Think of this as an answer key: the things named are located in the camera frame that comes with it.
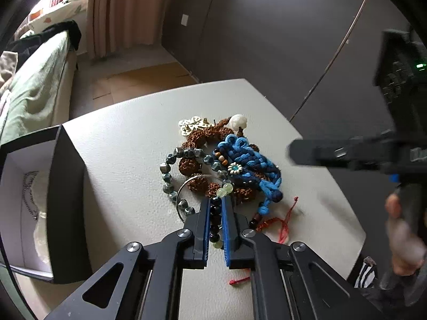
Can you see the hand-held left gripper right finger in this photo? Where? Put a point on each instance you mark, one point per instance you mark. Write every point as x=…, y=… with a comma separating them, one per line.
x=228, y=236

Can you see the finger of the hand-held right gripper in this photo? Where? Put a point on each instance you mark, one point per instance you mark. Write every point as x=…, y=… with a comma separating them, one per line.
x=327, y=153

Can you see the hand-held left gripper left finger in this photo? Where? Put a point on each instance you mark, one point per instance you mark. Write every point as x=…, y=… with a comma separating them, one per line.
x=206, y=230

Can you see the black jewelry box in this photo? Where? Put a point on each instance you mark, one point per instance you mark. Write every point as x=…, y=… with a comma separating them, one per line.
x=68, y=200

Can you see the person's right hand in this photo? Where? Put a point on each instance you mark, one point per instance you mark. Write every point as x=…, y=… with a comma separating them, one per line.
x=405, y=250

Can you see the gold filigree ornament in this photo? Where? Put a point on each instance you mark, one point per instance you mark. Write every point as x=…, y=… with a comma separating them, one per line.
x=191, y=125

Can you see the black white striped cloth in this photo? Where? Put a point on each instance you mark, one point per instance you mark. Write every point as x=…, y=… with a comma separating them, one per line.
x=367, y=273

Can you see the flat cardboard sheet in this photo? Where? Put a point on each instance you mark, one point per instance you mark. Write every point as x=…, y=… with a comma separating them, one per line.
x=140, y=80

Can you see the white padding cloth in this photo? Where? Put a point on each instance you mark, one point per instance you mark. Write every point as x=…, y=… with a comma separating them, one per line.
x=41, y=240

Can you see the bed with green sheet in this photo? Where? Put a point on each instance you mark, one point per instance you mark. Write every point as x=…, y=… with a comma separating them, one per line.
x=36, y=80

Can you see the pink curtain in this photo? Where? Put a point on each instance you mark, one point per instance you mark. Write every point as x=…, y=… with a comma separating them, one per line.
x=123, y=10

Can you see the floral print cloth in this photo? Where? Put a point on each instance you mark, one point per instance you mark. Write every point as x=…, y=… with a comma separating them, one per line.
x=56, y=11

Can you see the white wall socket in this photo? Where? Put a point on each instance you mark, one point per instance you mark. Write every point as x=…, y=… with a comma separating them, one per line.
x=184, y=19

